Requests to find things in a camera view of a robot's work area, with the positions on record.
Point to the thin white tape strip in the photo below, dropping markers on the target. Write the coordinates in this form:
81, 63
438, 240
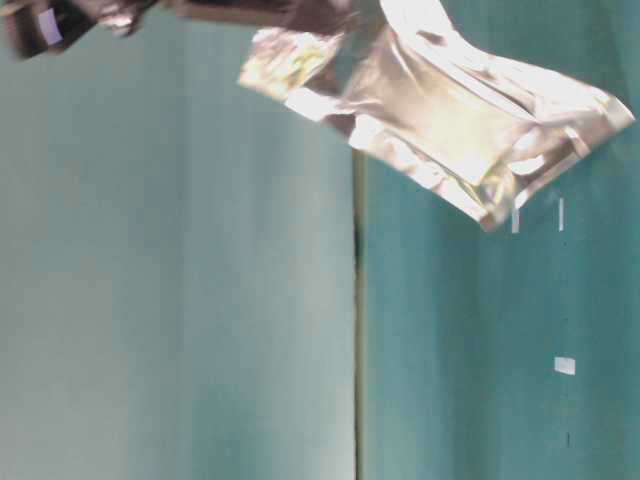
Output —
561, 214

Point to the short white tape strip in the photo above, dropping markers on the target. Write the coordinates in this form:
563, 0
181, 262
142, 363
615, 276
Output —
515, 221

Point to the small white tape piece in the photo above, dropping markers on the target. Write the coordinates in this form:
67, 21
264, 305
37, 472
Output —
565, 365

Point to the silver zip bag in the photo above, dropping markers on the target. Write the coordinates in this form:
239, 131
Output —
482, 132

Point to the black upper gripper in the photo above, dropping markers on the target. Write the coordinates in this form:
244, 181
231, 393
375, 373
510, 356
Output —
44, 27

